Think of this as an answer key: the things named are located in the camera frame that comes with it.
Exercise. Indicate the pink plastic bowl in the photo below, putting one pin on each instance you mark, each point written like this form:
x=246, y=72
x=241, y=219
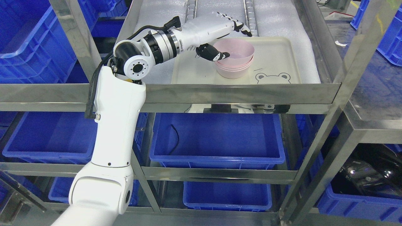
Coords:
x=240, y=51

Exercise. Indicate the blue crate shelf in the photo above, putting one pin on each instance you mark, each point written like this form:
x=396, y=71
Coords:
x=53, y=138
x=217, y=141
x=227, y=196

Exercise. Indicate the blue crate middle shelf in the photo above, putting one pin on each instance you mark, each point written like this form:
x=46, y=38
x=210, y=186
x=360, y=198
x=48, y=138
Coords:
x=217, y=141

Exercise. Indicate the blue crate bottom shelf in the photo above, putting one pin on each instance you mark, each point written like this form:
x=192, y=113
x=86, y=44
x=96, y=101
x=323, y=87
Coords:
x=227, y=196

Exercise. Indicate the steel shelf rack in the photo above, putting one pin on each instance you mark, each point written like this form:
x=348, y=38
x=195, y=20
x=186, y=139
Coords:
x=339, y=79

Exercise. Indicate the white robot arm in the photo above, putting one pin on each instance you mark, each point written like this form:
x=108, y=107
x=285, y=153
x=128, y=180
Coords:
x=102, y=189

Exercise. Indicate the cream bear tray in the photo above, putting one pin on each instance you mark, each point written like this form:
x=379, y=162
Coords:
x=274, y=62

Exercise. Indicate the blue crate left shelf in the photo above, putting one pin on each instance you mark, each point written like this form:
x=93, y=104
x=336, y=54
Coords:
x=53, y=138

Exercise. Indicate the black helmet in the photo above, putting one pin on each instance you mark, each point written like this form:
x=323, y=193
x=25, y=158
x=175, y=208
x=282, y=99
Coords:
x=373, y=169

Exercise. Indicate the stacked pink bowls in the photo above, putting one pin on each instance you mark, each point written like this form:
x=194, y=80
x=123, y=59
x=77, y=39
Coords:
x=233, y=72

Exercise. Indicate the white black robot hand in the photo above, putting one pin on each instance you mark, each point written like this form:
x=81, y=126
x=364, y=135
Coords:
x=199, y=32

